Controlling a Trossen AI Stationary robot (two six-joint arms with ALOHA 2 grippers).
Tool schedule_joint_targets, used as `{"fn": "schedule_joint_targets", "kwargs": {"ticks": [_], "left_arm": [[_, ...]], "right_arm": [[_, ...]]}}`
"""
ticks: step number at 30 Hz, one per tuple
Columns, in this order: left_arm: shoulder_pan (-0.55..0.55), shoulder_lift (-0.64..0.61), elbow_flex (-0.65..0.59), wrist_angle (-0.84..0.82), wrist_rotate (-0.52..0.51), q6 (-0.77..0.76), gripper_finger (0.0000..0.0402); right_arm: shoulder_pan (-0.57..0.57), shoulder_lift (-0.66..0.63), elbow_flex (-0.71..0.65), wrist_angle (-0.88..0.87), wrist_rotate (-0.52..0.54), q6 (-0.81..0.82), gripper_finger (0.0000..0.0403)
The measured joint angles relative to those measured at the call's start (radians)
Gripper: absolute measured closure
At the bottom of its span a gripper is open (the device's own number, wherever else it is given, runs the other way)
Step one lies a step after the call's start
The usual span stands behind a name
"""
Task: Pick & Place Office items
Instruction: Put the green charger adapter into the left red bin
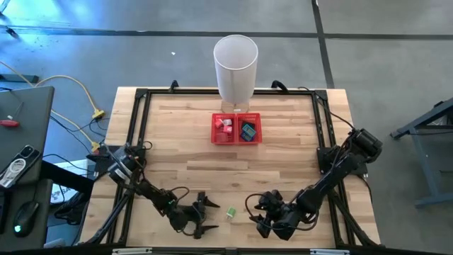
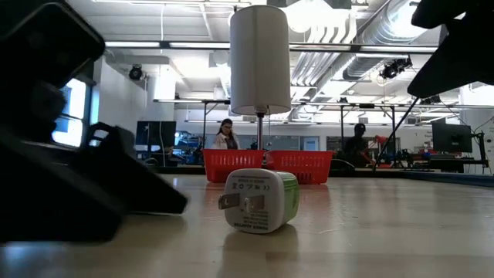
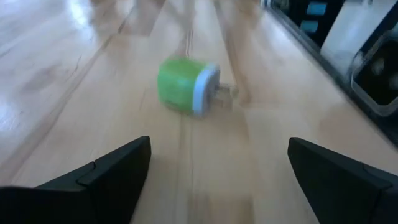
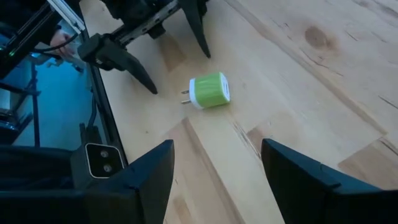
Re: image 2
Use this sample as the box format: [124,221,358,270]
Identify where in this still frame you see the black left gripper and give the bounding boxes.
[0,0,106,140]

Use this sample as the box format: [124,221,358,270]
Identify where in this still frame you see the dark computer monitor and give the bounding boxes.
[134,120,178,154]
[431,122,474,154]

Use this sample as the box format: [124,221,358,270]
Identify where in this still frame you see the black ceiling spotlight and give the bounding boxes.
[380,56,413,80]
[128,63,146,81]

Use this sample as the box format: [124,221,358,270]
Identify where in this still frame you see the red plastic basket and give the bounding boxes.
[202,148,266,184]
[266,150,335,185]

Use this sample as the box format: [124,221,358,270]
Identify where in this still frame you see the person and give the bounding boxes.
[342,122,374,168]
[211,118,241,151]

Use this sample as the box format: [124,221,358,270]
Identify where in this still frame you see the green and white power adapter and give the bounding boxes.
[218,168,300,235]

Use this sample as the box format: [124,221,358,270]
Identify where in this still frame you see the white cylindrical table lamp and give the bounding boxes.
[229,4,293,151]

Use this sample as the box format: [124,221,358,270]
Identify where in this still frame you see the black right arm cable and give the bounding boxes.
[371,97,421,171]

